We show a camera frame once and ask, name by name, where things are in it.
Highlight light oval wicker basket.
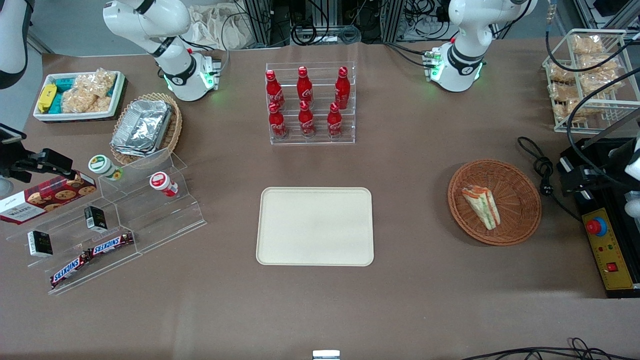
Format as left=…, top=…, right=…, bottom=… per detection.
left=110, top=92, right=183, bottom=166

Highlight white rectangular bin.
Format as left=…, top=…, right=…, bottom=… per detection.
left=33, top=70, right=126, bottom=123

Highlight snickers chocolate bar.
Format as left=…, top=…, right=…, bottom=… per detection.
left=50, top=252, right=92, bottom=290
left=88, top=231, right=135, bottom=257

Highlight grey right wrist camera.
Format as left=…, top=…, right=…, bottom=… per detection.
left=0, top=124, right=27, bottom=146

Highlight black cable bundle table edge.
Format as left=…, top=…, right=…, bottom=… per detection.
left=459, top=337, right=640, bottom=360

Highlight clear rice cracker bag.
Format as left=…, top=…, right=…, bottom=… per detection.
left=60, top=68, right=117, bottom=114

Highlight aluminium frame profile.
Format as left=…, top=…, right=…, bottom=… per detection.
left=244, top=0, right=274, bottom=49
left=381, top=0, right=407, bottom=43

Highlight beige plastic tray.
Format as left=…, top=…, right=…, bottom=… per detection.
left=256, top=187, right=375, bottom=267

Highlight red lid yogurt cup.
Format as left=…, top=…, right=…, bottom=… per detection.
left=149, top=171, right=179, bottom=198

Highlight teal snack pack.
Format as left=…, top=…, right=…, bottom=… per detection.
left=49, top=76, right=77, bottom=114

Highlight red cookie box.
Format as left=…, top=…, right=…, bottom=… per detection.
left=0, top=171, right=98, bottom=226

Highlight clear acrylic step display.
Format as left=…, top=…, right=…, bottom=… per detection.
left=5, top=147, right=208, bottom=296

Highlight triangle sandwich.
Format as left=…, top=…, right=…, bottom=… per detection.
left=461, top=185, right=501, bottom=231

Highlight black left arm base cables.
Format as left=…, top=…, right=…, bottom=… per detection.
left=384, top=41, right=437, bottom=70

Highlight yellow snack pack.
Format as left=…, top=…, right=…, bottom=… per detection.
left=37, top=83, right=58, bottom=114

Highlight clear acrylic bottle rack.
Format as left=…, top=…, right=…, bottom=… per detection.
left=265, top=61, right=356, bottom=146

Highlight black power cable with plug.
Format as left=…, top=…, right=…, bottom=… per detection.
left=517, top=136, right=584, bottom=222

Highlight bagged fried snack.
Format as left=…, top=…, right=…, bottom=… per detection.
left=548, top=82, right=581, bottom=102
left=580, top=71, right=624, bottom=94
left=552, top=98, right=585, bottom=124
left=548, top=63, right=577, bottom=84
left=579, top=54, right=619, bottom=74
left=571, top=34, right=605, bottom=56

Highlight red cola bottle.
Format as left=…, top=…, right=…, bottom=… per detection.
left=327, top=102, right=344, bottom=139
left=297, top=66, right=314, bottom=104
left=268, top=102, right=289, bottom=140
left=265, top=69, right=285, bottom=109
left=298, top=100, right=317, bottom=139
left=334, top=66, right=351, bottom=109

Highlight aluminium foil containers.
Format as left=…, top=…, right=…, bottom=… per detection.
left=110, top=99, right=174, bottom=158

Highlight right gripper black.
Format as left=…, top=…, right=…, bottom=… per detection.
left=0, top=145, right=74, bottom=184

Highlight black appliance yellow control panel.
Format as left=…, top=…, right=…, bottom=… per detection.
left=556, top=135, right=640, bottom=299

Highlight white wire rack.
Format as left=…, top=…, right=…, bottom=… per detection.
left=542, top=28, right=640, bottom=134

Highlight brown round wicker basket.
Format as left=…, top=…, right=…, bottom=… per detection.
left=447, top=159, right=542, bottom=246

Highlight black right arm base cable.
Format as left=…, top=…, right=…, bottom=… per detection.
left=179, top=14, right=232, bottom=77

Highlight crumpled white cloth bag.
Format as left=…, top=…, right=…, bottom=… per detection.
left=187, top=4, right=262, bottom=51

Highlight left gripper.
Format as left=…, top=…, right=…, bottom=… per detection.
left=563, top=140, right=637, bottom=197

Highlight green lid yogurt cup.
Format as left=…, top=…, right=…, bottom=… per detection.
left=88, top=154, right=124, bottom=181

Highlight small black carton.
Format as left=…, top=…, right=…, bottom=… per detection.
left=84, top=205, right=108, bottom=233
left=27, top=230, right=54, bottom=258

